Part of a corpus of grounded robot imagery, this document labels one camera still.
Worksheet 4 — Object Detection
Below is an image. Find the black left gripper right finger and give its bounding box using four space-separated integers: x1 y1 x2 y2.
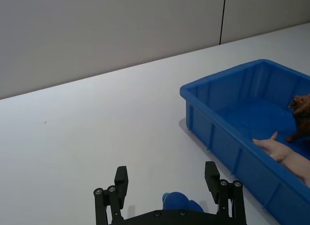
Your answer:
204 161 247 225

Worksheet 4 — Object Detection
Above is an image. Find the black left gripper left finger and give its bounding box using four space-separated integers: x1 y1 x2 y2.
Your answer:
93 165 129 225

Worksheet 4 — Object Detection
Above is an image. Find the blue toy figure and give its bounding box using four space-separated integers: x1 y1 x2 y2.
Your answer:
161 192 204 213

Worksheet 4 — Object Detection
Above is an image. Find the blue plastic bin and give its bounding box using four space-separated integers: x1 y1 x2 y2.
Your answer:
179 59 310 225

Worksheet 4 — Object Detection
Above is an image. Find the pink toy pig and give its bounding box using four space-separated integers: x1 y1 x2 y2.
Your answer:
252 131 310 187

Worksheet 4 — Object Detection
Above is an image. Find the brown toy animal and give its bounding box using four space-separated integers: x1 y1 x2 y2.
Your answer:
284 94 310 143

